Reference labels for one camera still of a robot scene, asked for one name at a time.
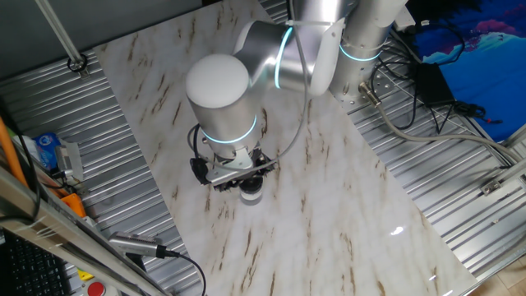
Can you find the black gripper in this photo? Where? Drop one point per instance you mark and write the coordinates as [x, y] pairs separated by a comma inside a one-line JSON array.
[[258, 164]]

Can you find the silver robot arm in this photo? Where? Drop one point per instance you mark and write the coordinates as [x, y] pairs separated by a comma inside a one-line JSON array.
[[222, 107]]

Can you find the orange button box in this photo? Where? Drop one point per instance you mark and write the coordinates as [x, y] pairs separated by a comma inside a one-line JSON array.
[[75, 204]]

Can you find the grey finned metal device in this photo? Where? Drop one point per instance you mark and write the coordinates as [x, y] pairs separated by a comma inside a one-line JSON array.
[[69, 160]]

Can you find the red button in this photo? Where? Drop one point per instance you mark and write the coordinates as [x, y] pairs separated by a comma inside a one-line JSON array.
[[96, 289]]

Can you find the blue white tissue packet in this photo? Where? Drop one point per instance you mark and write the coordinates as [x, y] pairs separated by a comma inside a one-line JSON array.
[[47, 150]]

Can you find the black power adapter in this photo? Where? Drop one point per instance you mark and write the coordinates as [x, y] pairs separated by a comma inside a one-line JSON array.
[[433, 84]]

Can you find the white power strip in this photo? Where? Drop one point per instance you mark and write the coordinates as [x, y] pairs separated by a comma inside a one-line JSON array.
[[407, 20]]

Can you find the black keyboard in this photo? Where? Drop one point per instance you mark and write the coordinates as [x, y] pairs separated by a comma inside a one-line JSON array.
[[29, 271]]

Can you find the blue printed poster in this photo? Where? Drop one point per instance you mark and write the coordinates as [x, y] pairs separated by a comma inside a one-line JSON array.
[[485, 61]]

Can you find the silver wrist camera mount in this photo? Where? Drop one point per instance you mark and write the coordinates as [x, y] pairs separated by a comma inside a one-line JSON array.
[[220, 174]]

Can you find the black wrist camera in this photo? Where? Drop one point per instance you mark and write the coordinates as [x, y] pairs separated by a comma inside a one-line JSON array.
[[199, 170]]

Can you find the silver finned camera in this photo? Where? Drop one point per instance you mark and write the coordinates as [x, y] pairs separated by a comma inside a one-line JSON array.
[[131, 243]]

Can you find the aluminium frame beam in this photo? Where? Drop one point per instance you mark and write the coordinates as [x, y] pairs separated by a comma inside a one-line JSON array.
[[49, 234]]

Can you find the aluminium frame post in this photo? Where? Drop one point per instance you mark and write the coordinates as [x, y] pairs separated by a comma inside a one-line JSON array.
[[57, 33]]

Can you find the metal corner bracket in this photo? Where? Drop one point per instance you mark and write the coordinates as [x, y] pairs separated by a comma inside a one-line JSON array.
[[491, 187]]

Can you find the aluminium frame rail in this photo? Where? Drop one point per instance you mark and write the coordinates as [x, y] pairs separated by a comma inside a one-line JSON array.
[[513, 168]]

